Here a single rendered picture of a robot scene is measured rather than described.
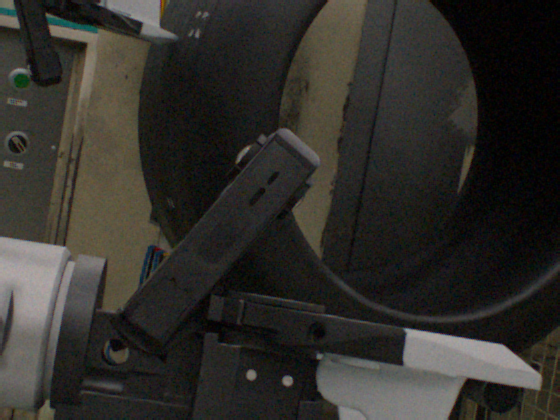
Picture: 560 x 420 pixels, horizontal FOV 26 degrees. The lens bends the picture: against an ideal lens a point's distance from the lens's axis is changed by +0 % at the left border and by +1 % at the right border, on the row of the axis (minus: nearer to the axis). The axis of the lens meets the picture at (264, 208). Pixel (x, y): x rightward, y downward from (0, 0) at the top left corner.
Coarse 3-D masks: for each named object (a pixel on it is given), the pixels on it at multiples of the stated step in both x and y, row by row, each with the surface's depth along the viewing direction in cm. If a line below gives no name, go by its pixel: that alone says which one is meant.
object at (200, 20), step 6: (198, 12) 132; (204, 12) 131; (210, 12) 130; (198, 18) 131; (204, 18) 130; (192, 24) 132; (198, 24) 131; (204, 24) 130; (192, 30) 132; (198, 30) 131; (192, 36) 131; (198, 36) 130; (198, 42) 130
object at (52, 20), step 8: (0, 0) 190; (8, 0) 190; (0, 8) 189; (8, 8) 190; (16, 16) 190; (48, 16) 192; (56, 24) 193; (64, 24) 193; (72, 24) 193; (96, 32) 195
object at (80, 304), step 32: (96, 288) 53; (64, 320) 52; (96, 320) 54; (192, 320) 55; (224, 320) 53; (64, 352) 52; (96, 352) 54; (160, 352) 54; (192, 352) 55; (224, 352) 53; (256, 352) 53; (288, 352) 53; (64, 384) 53; (96, 384) 54; (128, 384) 54; (160, 384) 55; (192, 384) 54; (224, 384) 53; (256, 384) 53; (288, 384) 53; (64, 416) 54; (96, 416) 54; (128, 416) 54; (160, 416) 54; (192, 416) 52; (224, 416) 52; (256, 416) 53; (288, 416) 53; (320, 416) 53
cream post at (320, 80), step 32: (352, 0) 172; (320, 32) 171; (352, 32) 172; (320, 64) 171; (352, 64) 173; (288, 96) 170; (320, 96) 172; (288, 128) 171; (320, 128) 172; (320, 160) 173; (320, 192) 173; (320, 224) 174; (320, 256) 175
